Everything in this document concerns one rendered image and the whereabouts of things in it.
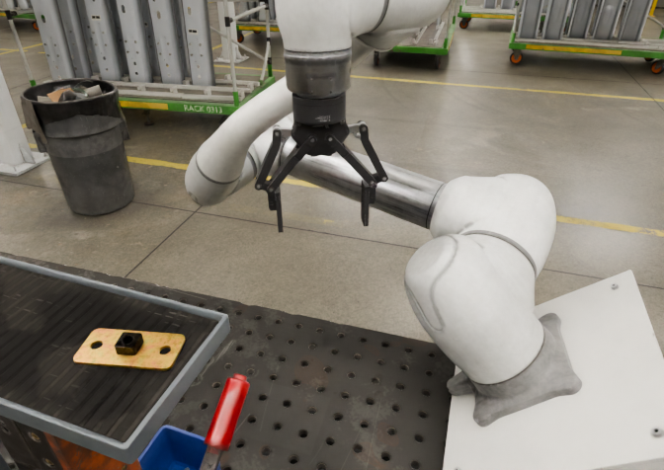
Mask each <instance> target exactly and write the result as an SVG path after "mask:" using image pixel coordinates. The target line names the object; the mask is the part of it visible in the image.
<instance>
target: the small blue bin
mask: <svg viewBox="0 0 664 470"><path fill-rule="evenodd" d="M205 439H206V438H205V437H203V436H200V435H197V434H194V433H191V432H188V431H183V430H180V429H178V428H175V427H172V426H167V425H166V426H163V427H162V428H160V429H159V430H158V432H157V433H156V435H155V436H154V438H153V439H151V441H150V442H149V444H148V445H147V446H146V448H145V449H144V450H143V452H142V453H141V455H140V456H139V457H138V461H139V463H140V466H141V468H142V470H200V467H201V464H202V461H203V459H204V456H205V453H206V450H207V447H208V446H207V445H206V444H204V442H205Z"/></svg>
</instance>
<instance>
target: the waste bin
mask: <svg viewBox="0 0 664 470"><path fill-rule="evenodd" d="M20 98H21V105H22V109H23V113H24V117H25V122H26V127H27V128H28V129H32V133H33V136H34V138H35V141H36V144H37V147H38V150H39V153H44V152H47V153H48V156H49V158H50V161H51V164H52V166H53V168H54V171H55V173H56V176H57V178H58V180H59V182H60V185H61V187H62V190H63V192H64V195H65V197H66V200H67V202H68V205H69V207H70V208H71V209H72V210H73V211H74V212H76V213H79V214H83V215H100V214H106V213H110V212H113V211H116V210H118V209H121V208H123V207H124V206H126V205H127V204H129V203H130V202H131V201H132V199H133V196H134V191H133V186H132V181H131V176H130V171H129V166H128V161H127V157H126V152H125V146H124V140H128V139H130V137H129V133H128V129H127V125H126V121H125V116H124V115H123V108H122V106H121V103H120V102H119V90H118V88H117V86H116V85H114V84H113V83H110V82H107V81H103V80H98V79H91V78H67V79H59V80H53V81H48V82H44V83H40V84H38V85H35V86H32V87H30V88H28V89H26V90H24V91H23V92H22V93H21V95H20Z"/></svg>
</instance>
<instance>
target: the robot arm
mask: <svg viewBox="0 0 664 470"><path fill-rule="evenodd" d="M449 3H450V0H275V7H276V15H277V22H278V26H279V29H280V32H281V34H282V38H283V43H284V58H285V67H286V76H285V77H284V78H282V79H281V80H279V81H278V82H276V83H275V84H273V85H272V86H270V87H269V88H267V89H266V90H264V91H263V92H261V93H260V94H259V95H257V96H256V97H254V98H253V99H251V100H250V101H249V102H247V103H246V104H245V105H243V106H242V107H241V108H239V109H238V110H237V111H236V112H235V113H234V114H232V115H231V116H230V117H229V118H228V119H227V120H226V121H225V122H224V123H223V124H222V125H221V126H220V128H219V129H218V130H217V131H216V132H215V133H214V134H213V135H212V136H211V137H210V138H209V139H208V140H207V141H206V142H205V143H204V144H202V146H201V147H200V149H199V150H198V151H197V152H196V154H195V155H194V156H193V158H192V159H191V161H190V164H189V166H188V169H187V171H186V175H185V185H186V190H187V192H188V194H189V195H190V196H191V198H192V199H193V200H194V201H196V202H197V203H198V204H200V205H206V206H210V205H216V204H219V203H222V202H223V201H224V200H225V199H226V198H227V197H228V196H230V195H233V194H234V193H236V192H237V191H239V190H240V189H241V188H243V187H244V186H246V185H247V184H248V183H250V182H251V181H252V180H253V179H254V178H256V179H255V189H256V190H258V191H259V190H263V191H266V192H267V194H268V202H269V209H270V210H276V211H277V217H278V229H279V233H281V232H284V229H283V215H282V202H281V190H280V184H281V183H282V182H283V180H284V179H285V178H286V177H287V175H291V176H293V177H296V178H298V179H301V180H303V181H306V182H308V183H311V184H314V185H315V186H318V187H320V188H323V189H325V190H328V191H330V192H333V193H335V194H338V195H341V196H345V197H347V198H350V199H352V200H355V201H357V202H360V203H361V219H362V222H363V224H364V226H369V206H370V207H373V208H375V209H378V210H380V211H383V212H385V213H388V214H390V215H393V216H396V217H398V218H401V219H403V220H406V221H408V222H411V223H413V224H416V225H418V226H421V227H424V228H426V229H429V230H430V233H431V235H432V237H433V240H431V241H429V242H427V243H426V244H424V245H423V246H422V247H420V248H419V249H418V250H417V251H416V252H415V253H414V255H413V256H412V257H411V259H410V260H409V262H408V264H407V266H406V270H405V277H404V286H405V290H406V294H407V297H408V300H409V303H410V305H411V307H412V310H413V312H414V314H415V315H416V317H417V319H418V321H419V322H420V324H421V325H422V326H423V328H424V329H425V331H426V332H427V333H428V334H429V336H430V337H431V338H432V340H433V341H434V342H435V343H436V344H437V346H438V347H439V348H440V349H441V350H442V351H443V352H444V354H445V355H446V356H447V357H448V358H449V359H450V360H451V361H452V362H453V363H454V364H455V365H456V366H457V367H458V368H459V369H461V372H460V373H458V374H457V375H455V376H454V377H453V378H451V379H450V380H449V381H448V382H447V387H448V388H449V389H450V390H449V392H450V393H451V394H452V395H453V396H459V395H464V394H469V393H474V397H475V405H474V410H473V419H474V421H475V422H476V423H477V424H478V425H479V426H480V427H482V428H485V427H488V426H489V425H491V424H492V423H494V422H495V421H497V420H498V419H500V418H503V417H505V416H508V415H511V414H513V413H516V412H519V411H521V410H524V409H527V408H529V407H531V406H534V405H536V404H539V403H542V402H545V401H547V400H550V399H553V398H556V397H560V396H568V395H574V394H576V393H577V392H579V391H580V389H581V388H582V381H581V379H580V378H579V377H578V376H577V374H576V373H575V372H574V370H573V368H572V365H571V361H570V358H569V355H568V352H567V349H566V346H565V343H564V341H563V338H562V335H561V330H560V328H561V319H560V318H559V317H558V316H557V314H555V313H547V314H545V315H543V316H541V317H540V318H539V319H538V318H537V317H536V316H535V314H534V313H533V311H534V309H535V281H536V279H537V277H538V275H539V274H540V271H541V269H542V268H543V266H544V263H545V261H546V259H547V257H548V254H549V251H550V249H551V246H552V243H553V239H554V235H555V230H556V210H555V204H554V200H553V197H552V195H551V193H550V191H549V189H548V188H547V187H546V186H545V185H544V184H543V183H542V182H540V181H539V180H537V179H535V178H533V177H531V176H527V175H523V174H503V175H498V176H496V177H470V176H462V177H459V178H456V179H454V180H452V181H450V182H448V183H447V184H446V183H443V182H440V181H438V180H435V179H432V178H429V177H426V176H423V175H420V174H417V173H414V172H411V171H408V170H405V169H402V168H400V167H397V166H394V165H391V164H388V163H385V162H382V161H379V159H378V157H377V155H376V153H375V151H374V148H373V146H372V144H371V142H370V140H369V130H368V127H367V125H366V123H365V122H364V121H363V120H359V121H358V123H354V124H347V123H346V92H345V91H347V90H348V89H349V88H350V87H351V85H350V74H351V72H350V71H351V70H352V69H353V68H354V67H356V66H357V65H358V64H359V63H360V62H362V61H363V60H364V59H365V58H366V57H367V56H369V55H370V54H371V53H372V52H373V51H380V52H384V51H389V50H391V49H393V48H394V47H395V46H396V45H398V44H399V43H401V42H402V41H404V40H405V39H407V38H409V37H411V36H412V35H414V34H416V33H418V32H419V31H420V29H421V28H424V27H427V26H429V25H430V24H432V23H433V22H434V21H436V20H437V19H438V18H439V17H440V16H441V15H442V14H443V13H444V11H445V10H446V8H447V7H448V5H449ZM349 133H353V134H354V136H355V137H356V138H358V139H359V138H360V140H361V142H362V144H363V146H364V148H365V150H366V152H367V154H368V156H369V157H368V156H366V155H363V154H360V153H357V152H354V151H351V150H350V149H349V148H348V147H347V146H346V144H345V143H344V141H345V139H346V138H347V137H348V135H349ZM268 176H272V177H271V179H270V180H267V177H268Z"/></svg>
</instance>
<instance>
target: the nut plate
mask: <svg viewBox="0 0 664 470"><path fill-rule="evenodd" d="M184 342H185V336H184V335H182V334H170V333H156V332H142V331H129V330H115V329H96V330H94V331H93V332H92V333H91V334H90V336H89V337H88V338H87V340H86V341H85V342H84V344H83V345H82V347H81V348H80V349H79V351H78V352H77V353H76V355H75V356H74V358H73V359H74V362H75V363H77V364H88V365H100V366H112V367H125V368H137V369H150V370H163V371H165V370H169V369H170V368H172V367H173V365H174V363H175V361H176V359H177V357H178V355H179V353H180V351H181V349H182V346H183V344H184ZM98 343H102V344H103V345H102V346H101V347H100V348H98V349H95V350H92V349H91V348H92V347H93V346H94V345H95V344H98ZM165 348H169V349H171V350H170V351H169V352H168V353H166V354H160V351H161V350H163V349H165Z"/></svg>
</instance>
